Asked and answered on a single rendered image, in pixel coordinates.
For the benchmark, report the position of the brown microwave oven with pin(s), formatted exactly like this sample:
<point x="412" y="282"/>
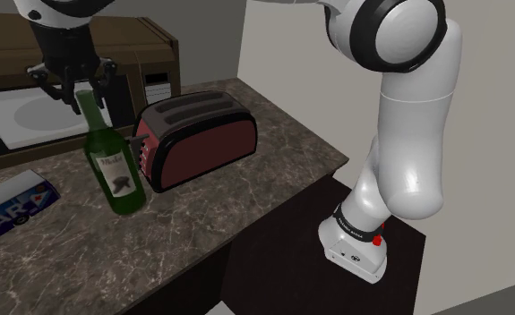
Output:
<point x="134" y="48"/>

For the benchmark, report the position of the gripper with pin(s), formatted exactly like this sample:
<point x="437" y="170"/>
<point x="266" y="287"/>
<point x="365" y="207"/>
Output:
<point x="67" y="48"/>

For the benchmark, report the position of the green wine bottle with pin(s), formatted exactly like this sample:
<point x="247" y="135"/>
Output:
<point x="117" y="174"/>

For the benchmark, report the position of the blue and white box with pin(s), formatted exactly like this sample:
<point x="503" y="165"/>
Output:
<point x="8" y="209"/>

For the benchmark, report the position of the red and black toaster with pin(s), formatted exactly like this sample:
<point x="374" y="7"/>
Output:
<point x="200" y="148"/>

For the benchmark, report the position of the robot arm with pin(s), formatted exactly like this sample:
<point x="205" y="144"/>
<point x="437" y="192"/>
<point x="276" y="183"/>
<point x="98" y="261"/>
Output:
<point x="414" y="144"/>

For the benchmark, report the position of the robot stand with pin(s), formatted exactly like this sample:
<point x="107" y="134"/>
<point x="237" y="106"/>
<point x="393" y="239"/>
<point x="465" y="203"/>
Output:
<point x="287" y="261"/>

